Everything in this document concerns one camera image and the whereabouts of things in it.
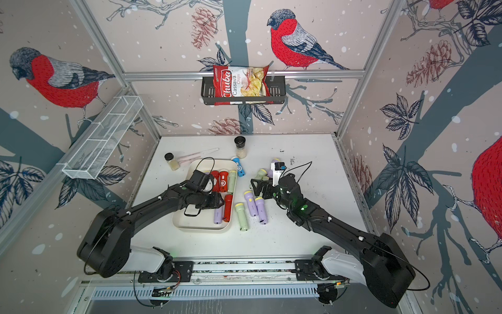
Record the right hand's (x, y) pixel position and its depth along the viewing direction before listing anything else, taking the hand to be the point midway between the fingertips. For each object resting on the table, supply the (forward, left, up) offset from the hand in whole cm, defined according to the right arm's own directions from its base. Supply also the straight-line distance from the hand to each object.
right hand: (259, 179), depth 80 cm
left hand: (-4, +16, -11) cm, 20 cm away
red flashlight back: (-4, +14, -13) cm, 20 cm away
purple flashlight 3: (-10, +18, -15) cm, 26 cm away
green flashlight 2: (+13, 0, -15) cm, 20 cm away
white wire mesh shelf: (-2, +64, +14) cm, 66 cm away
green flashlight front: (-10, +7, -16) cm, 20 cm away
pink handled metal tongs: (+23, +43, -16) cm, 51 cm away
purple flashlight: (-1, +5, -15) cm, 15 cm away
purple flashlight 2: (-7, -1, -14) cm, 16 cm away
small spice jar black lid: (+16, +47, -11) cm, 51 cm away
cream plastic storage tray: (-12, +26, -16) cm, 33 cm away
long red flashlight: (+12, +23, -15) cm, 30 cm away
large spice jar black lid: (+27, +11, -14) cm, 33 cm away
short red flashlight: (+8, +18, -14) cm, 24 cm away
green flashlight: (+9, +14, -14) cm, 22 cm away
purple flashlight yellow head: (+23, -8, -16) cm, 29 cm away
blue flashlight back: (+13, +10, -15) cm, 22 cm away
